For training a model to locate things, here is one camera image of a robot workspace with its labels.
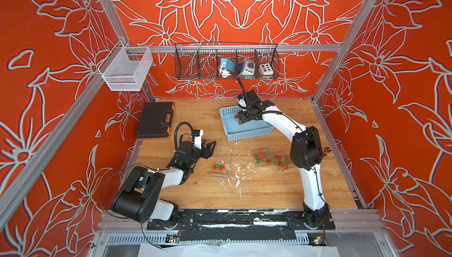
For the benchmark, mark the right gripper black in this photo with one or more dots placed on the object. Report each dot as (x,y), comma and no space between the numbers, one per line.
(242,117)

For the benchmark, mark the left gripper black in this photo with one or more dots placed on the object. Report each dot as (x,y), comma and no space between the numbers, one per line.
(208,147)

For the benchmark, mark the clear clamshell container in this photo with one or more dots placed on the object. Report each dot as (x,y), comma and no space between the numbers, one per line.
(222,162)
(259,150)
(280,152)

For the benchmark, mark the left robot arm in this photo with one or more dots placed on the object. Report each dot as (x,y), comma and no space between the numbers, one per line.
(138,197)

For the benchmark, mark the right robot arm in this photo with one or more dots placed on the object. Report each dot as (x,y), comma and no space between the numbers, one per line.
(306,152)

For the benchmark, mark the pile of strawberries in basket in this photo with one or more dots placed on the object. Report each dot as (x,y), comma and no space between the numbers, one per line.
(237,118)

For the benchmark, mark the blue perforated plastic basket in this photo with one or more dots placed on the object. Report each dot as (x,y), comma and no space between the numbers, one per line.
(236,132)

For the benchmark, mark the grey box with dials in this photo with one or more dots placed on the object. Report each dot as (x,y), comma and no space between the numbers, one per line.
(246,69)

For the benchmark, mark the white button box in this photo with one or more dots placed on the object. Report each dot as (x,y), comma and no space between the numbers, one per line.
(266,71)

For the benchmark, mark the blue white device in basket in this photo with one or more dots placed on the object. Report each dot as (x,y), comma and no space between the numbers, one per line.
(227,67)

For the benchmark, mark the black plastic tool case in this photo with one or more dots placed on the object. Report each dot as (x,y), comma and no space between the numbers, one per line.
(156,121)

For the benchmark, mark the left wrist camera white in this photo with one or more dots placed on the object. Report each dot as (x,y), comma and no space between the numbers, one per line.
(198,138)

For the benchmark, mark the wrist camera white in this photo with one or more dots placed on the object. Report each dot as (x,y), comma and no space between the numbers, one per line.
(198,138)
(242,101)

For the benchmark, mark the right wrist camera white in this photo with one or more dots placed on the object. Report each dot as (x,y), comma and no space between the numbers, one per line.
(242,101)

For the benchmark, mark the black wire wall basket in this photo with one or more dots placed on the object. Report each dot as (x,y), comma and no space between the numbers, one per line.
(201,61)

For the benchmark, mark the orange handled pliers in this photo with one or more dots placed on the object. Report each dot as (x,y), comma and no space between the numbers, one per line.
(325,151)

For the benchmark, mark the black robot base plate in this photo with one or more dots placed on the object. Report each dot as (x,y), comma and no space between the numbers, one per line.
(241,225)

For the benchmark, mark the clear acrylic wall box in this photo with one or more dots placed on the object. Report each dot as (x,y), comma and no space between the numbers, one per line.
(122,71)

